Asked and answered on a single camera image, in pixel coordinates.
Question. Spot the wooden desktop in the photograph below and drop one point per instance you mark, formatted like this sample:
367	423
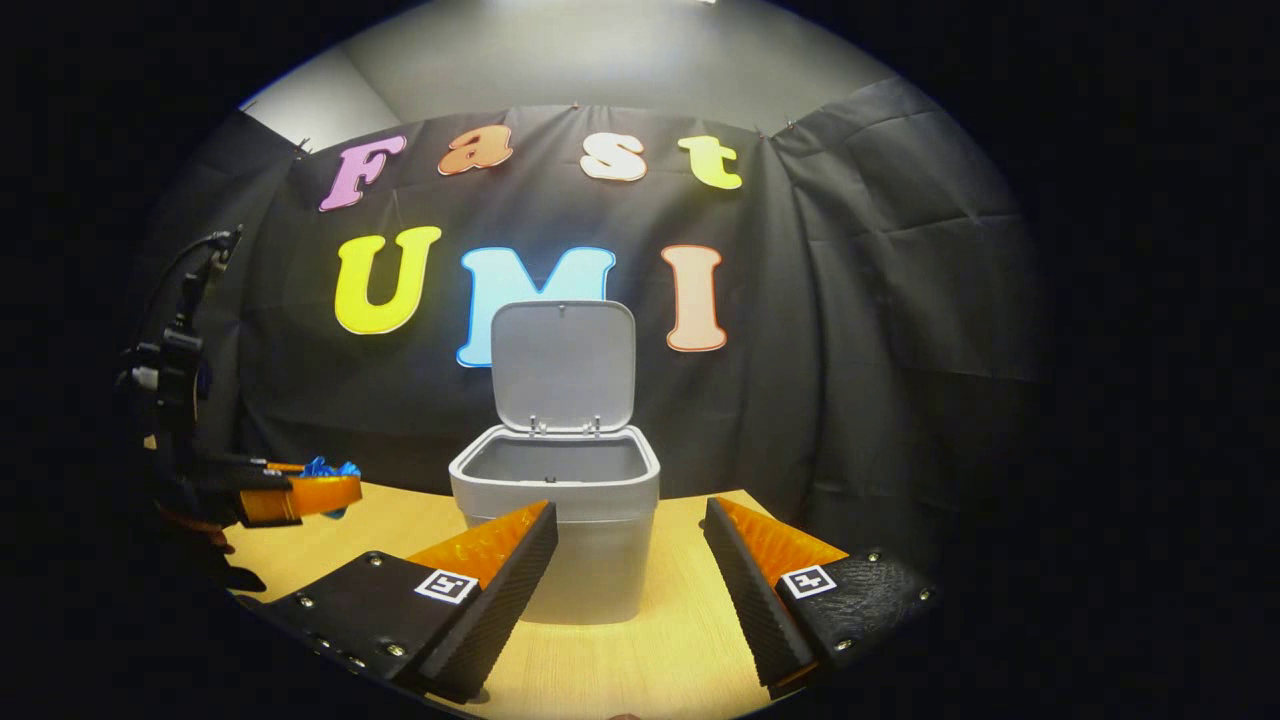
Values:
650	650

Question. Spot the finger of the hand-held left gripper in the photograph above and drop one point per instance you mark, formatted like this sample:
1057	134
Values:
310	495
270	466

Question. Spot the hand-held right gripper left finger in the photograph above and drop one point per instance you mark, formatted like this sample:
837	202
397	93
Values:
500	610

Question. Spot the blue paper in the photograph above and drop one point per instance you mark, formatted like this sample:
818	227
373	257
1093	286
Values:
320	467

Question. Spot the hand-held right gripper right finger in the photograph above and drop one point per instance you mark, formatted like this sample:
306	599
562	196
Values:
750	600

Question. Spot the white desktop garbage bin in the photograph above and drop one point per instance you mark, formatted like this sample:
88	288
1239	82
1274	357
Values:
590	560

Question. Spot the black backdrop cloth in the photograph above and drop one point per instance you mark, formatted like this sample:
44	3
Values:
800	350

